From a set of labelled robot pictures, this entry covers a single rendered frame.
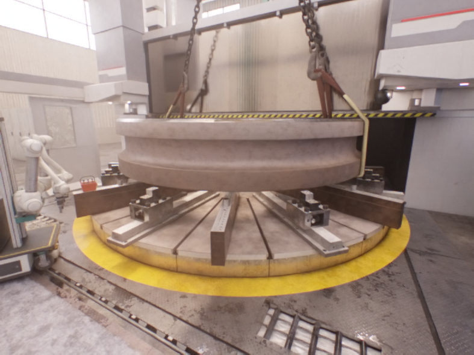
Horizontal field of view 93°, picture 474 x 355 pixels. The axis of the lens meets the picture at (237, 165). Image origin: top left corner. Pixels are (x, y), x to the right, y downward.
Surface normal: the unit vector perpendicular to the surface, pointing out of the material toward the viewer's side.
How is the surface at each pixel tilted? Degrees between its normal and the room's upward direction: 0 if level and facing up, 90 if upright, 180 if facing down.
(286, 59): 90
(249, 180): 90
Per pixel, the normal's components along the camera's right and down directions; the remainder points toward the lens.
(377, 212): -0.76, 0.13
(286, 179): 0.22, 0.19
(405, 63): -0.47, 0.18
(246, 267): 0.00, 0.20
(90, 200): 0.65, 0.15
